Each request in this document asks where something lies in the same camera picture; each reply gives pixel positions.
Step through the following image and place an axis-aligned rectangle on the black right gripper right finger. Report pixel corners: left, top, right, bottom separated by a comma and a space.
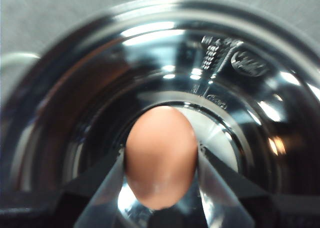
196, 143, 320, 228

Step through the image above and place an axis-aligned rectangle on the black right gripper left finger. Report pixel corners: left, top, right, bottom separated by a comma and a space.
0, 148, 126, 228

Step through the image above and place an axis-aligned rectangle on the brown egg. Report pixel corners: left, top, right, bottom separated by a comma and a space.
123, 105, 199, 211

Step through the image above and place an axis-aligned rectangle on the sage green electric cooking pot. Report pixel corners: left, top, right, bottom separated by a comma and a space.
0, 0, 320, 228

